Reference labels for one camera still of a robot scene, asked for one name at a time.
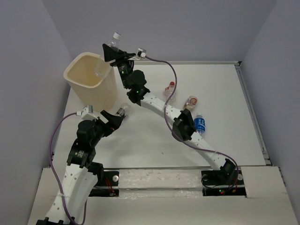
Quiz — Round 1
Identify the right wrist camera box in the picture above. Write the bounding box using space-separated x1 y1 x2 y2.
130 48 147 61

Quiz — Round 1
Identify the large clear plastic bottle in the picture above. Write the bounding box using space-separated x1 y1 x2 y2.
94 32 121 78

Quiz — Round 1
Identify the blue label water bottle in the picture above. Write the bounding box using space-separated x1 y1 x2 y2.
194 113 206 135

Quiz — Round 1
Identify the cream plastic bin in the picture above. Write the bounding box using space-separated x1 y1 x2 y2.
63 52 118 112

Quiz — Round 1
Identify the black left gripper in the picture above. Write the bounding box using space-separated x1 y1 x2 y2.
90 110 123 146

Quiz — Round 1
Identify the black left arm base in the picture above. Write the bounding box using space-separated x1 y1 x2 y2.
89 170 120 197

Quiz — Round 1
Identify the red label clear bottle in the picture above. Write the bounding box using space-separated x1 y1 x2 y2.
164 81 176 103

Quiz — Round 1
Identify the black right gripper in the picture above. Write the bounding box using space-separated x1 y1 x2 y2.
101 45 135 90

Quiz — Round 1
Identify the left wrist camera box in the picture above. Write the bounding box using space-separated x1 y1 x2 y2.
75 105 97 120

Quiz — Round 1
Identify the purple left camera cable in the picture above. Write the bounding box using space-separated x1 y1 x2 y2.
48 112 88 225

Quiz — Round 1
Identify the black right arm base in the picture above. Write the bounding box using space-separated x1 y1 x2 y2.
201 170 247 197

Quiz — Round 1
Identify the crushed clear plastic bottle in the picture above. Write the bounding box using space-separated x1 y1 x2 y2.
116 103 130 117

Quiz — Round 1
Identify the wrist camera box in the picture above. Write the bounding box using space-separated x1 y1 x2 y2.
75 105 97 120
130 48 147 61

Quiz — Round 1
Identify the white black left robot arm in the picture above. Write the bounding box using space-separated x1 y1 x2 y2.
37 107 125 225

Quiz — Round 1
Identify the red cap orange label bottle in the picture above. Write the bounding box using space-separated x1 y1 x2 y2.
183 96 198 112

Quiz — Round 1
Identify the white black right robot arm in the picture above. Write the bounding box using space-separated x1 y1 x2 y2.
102 44 238 184

